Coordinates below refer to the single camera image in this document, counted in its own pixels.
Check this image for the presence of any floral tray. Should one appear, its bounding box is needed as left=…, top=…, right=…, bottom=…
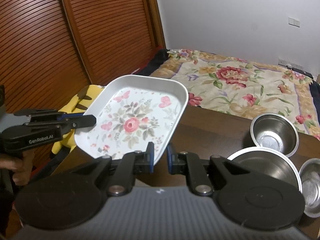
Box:
left=74, top=75, right=188, bottom=163

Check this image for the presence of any large steel bowl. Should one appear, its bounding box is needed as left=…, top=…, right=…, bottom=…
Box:
left=227, top=146, right=302, bottom=192

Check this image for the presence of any medium steel bowl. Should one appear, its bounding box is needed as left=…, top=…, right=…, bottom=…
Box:
left=299, top=158, right=320, bottom=218

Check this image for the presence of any person left hand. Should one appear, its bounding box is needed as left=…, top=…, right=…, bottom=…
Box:
left=1, top=150, right=35, bottom=186

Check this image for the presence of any yellow plush toy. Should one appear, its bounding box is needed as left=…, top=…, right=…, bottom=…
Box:
left=51, top=84, right=106, bottom=156

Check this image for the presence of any wooden louvered wardrobe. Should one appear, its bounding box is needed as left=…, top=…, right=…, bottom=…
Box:
left=1, top=0, right=165, bottom=112

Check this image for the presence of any floral bedspread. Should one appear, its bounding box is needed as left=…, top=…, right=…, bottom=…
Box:
left=151, top=49, right=319, bottom=139

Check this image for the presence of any dark blue blanket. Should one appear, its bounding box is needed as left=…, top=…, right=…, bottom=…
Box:
left=135, top=48, right=169, bottom=76

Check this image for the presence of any wall power strip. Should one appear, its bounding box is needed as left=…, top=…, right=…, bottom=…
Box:
left=278, top=59, right=303, bottom=70

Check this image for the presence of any wall switch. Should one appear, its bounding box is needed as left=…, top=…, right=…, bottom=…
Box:
left=288, top=17, right=300, bottom=28

